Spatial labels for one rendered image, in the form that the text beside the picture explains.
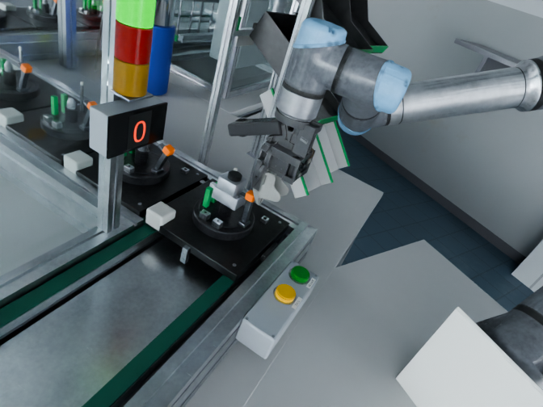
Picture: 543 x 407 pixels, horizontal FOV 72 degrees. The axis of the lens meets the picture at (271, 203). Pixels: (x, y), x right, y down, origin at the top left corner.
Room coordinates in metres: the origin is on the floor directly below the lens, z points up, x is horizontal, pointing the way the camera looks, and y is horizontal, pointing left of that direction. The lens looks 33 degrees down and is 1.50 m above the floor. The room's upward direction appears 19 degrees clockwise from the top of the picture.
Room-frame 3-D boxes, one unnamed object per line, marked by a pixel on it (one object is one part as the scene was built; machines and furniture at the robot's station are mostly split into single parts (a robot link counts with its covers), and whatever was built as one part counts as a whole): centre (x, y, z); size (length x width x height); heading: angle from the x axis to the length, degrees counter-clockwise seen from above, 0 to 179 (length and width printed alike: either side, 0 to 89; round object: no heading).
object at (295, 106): (0.66, 0.01, 1.29); 0.08 x 0.08 x 0.05
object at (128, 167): (0.76, 0.33, 1.01); 0.24 x 0.24 x 0.13; 71
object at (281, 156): (0.65, 0.01, 1.21); 0.09 x 0.08 x 0.12; 71
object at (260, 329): (0.53, -0.08, 0.93); 0.21 x 0.07 x 0.06; 161
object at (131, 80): (0.54, 0.26, 1.28); 0.05 x 0.05 x 0.05
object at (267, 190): (0.64, 0.01, 1.11); 0.06 x 0.03 x 0.09; 71
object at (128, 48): (0.54, 0.26, 1.33); 0.05 x 0.05 x 0.05
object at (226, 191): (0.68, 0.10, 1.06); 0.08 x 0.04 x 0.07; 71
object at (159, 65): (1.50, 0.66, 0.99); 0.16 x 0.16 x 0.27
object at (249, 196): (0.67, 0.05, 1.04); 0.04 x 0.02 x 0.08; 71
